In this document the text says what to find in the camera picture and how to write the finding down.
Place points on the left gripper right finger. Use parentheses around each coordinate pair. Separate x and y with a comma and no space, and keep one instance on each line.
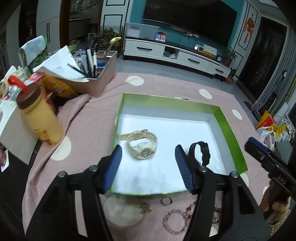
(240,217)

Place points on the white paper sheet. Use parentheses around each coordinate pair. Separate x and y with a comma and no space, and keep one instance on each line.
(58,65)

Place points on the white tv cabinet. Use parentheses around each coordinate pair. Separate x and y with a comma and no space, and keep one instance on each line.
(175,55)

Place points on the pink desk organizer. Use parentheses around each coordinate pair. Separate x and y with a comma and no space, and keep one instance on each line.
(104,74)

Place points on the potted plant in planter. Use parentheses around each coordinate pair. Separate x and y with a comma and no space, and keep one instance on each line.
(102,39)

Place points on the black television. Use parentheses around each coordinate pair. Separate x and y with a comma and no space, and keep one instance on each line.
(213,20)

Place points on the orange paper bag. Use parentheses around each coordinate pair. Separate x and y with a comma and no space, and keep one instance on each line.
(267,121)

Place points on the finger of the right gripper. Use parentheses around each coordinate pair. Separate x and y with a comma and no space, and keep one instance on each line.
(258,144)
(258,154)

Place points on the white plastic shopping bag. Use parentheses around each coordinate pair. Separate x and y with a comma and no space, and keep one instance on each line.
(267,136)

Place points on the clear storage bin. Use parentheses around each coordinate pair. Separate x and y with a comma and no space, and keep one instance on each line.
(141,31)

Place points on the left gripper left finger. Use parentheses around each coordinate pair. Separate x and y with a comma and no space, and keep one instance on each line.
(55,215)

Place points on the green cardboard box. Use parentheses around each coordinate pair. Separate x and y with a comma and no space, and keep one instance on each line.
(174,122)

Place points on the white box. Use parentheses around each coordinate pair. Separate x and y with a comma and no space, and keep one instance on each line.
(16,134)

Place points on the small gold charm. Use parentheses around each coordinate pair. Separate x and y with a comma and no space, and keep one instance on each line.
(145,208)

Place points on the right hand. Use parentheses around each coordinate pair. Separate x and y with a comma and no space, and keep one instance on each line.
(278,206)

